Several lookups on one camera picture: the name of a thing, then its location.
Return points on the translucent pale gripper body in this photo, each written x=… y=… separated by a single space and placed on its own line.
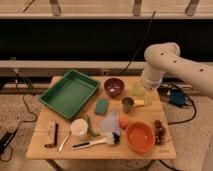
x=146 y=95

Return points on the teal green sponge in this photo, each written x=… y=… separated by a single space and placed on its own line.
x=101 y=106

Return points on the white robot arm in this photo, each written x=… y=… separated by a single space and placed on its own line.
x=165 y=58

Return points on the green plastic tray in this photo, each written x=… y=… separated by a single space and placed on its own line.
x=70 y=94

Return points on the blue power box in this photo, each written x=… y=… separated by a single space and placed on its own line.
x=177 y=98

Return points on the small orange ball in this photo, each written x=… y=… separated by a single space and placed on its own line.
x=124 y=121

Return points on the wooden table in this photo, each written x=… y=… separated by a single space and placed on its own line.
x=148 y=114

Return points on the dark red bowl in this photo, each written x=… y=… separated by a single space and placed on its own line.
x=113 y=87

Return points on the brown grape cluster toy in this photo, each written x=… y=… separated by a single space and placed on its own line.
x=160 y=132

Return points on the orange plastic bowl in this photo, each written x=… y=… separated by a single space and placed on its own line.
x=140 y=137

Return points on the wooden block scraper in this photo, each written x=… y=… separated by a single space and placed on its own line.
x=52 y=132

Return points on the black adapter on floor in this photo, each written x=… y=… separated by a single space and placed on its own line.
x=5 y=140

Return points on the white handled dish brush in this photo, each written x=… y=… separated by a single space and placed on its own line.
x=110 y=139

